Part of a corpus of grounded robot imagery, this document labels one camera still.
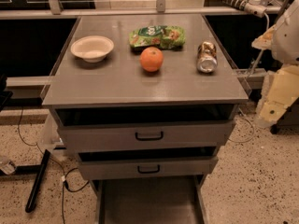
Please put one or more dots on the grey top drawer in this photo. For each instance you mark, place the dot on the grey top drawer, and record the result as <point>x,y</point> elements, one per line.
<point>111,129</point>

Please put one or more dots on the white paper bowl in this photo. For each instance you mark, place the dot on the white paper bowl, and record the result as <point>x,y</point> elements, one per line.
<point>92,49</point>

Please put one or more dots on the black metal floor stand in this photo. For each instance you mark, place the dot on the black metal floor stand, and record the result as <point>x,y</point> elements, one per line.
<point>12,172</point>

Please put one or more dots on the silver gold soda can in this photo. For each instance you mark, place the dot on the silver gold soda can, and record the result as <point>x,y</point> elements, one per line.
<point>206,58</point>

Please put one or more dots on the green chip bag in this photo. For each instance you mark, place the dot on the green chip bag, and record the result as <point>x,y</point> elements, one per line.
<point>160,36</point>

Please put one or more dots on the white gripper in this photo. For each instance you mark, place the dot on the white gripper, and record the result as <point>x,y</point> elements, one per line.
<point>287,39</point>

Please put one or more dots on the white power strip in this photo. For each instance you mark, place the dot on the white power strip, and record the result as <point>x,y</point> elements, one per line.
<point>253,7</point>

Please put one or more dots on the orange fruit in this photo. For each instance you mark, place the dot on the orange fruit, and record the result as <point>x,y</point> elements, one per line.
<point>151,59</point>

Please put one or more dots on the grey middle drawer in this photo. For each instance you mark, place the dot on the grey middle drawer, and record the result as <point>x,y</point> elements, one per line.
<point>147,163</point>

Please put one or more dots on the grey drawer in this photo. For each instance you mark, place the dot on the grey drawer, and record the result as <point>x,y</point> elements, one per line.
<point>147,163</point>
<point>111,129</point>
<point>157,200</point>

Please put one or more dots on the grey drawer cabinet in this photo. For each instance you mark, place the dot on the grey drawer cabinet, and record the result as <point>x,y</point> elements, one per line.
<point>120,81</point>

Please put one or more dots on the grey bottom drawer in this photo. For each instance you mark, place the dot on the grey bottom drawer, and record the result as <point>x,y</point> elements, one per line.
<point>157,200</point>

